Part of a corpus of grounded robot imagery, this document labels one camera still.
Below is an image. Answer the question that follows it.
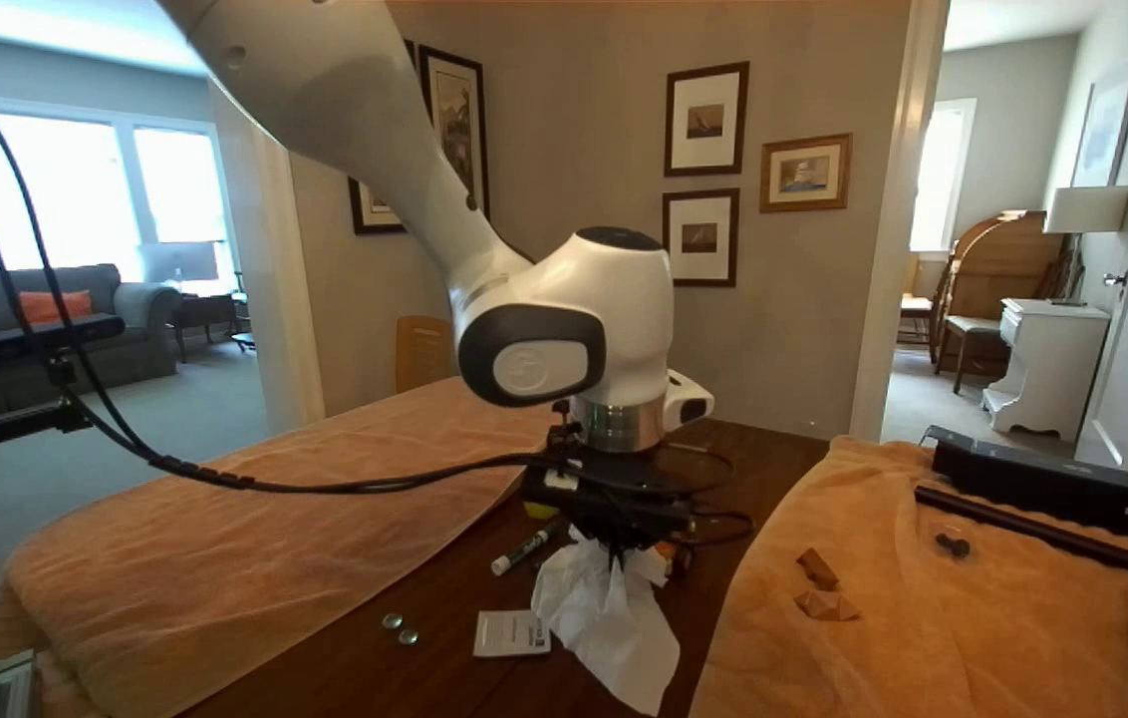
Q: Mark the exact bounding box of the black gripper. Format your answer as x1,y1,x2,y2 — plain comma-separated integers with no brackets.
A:
558,444,699,569

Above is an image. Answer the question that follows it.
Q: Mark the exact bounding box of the white paper towel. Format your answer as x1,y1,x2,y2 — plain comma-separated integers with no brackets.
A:
528,532,687,718

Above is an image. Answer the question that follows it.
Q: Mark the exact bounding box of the orange towel with bag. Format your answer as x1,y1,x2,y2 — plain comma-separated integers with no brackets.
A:
691,435,1128,718

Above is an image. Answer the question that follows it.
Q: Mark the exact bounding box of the large orange towel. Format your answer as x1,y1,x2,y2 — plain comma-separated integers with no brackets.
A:
0,375,558,718

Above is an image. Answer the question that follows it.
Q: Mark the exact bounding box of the green white dry-erase marker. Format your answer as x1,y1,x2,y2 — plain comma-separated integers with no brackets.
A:
485,519,576,580

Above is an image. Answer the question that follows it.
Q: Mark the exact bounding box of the small brown wooden block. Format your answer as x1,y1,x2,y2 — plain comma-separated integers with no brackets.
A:
793,545,844,594

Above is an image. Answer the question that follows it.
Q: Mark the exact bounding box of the flat brown piece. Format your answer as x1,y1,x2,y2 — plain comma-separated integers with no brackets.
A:
793,588,867,628

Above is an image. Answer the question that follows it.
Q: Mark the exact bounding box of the brown cardboard board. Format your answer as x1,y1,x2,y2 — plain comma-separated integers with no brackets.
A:
395,315,460,394

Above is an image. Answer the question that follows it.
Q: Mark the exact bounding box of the black framed matted picture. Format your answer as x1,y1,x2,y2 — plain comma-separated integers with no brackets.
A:
659,183,742,293
662,58,754,178

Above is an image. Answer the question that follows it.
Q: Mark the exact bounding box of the dark brown long stick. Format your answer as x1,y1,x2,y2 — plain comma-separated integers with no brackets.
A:
912,477,1128,580

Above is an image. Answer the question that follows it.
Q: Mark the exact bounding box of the small black framed picture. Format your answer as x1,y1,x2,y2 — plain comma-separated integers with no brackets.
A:
344,170,409,239

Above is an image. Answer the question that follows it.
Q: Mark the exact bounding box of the wooden framed picture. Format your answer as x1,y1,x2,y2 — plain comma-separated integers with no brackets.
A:
756,133,859,214

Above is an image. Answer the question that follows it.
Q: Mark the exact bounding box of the long black box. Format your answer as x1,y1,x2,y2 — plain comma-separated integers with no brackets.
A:
925,424,1128,554

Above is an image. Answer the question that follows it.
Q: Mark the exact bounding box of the tall black framed picture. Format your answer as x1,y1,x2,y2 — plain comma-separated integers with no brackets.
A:
416,40,493,223

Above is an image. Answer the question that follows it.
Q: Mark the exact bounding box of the wicker armchair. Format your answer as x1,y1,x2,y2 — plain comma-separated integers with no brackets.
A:
925,206,1074,394

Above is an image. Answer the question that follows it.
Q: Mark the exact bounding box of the white bedroom cabinet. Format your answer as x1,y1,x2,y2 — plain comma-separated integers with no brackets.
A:
983,296,1114,444

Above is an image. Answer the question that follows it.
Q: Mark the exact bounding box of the dark side table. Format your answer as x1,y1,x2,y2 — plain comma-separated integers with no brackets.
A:
168,285,254,363

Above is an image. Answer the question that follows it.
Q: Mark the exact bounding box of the white shade table lamp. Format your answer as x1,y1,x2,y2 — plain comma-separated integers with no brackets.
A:
1043,183,1128,239

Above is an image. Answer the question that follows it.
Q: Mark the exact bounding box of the orange sofa pillow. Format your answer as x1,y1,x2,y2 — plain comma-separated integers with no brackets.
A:
15,287,99,331

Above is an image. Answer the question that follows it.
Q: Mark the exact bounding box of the large bright window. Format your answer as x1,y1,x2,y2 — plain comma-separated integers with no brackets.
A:
0,112,237,279

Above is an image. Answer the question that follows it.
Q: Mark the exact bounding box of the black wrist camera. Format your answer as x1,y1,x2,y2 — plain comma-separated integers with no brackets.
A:
517,447,595,512

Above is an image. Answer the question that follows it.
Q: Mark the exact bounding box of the black cable bundle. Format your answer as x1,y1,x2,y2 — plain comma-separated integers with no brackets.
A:
0,44,754,549

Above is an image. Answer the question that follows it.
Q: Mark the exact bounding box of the bedroom wall picture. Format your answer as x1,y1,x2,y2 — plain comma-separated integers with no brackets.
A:
1074,44,1128,190

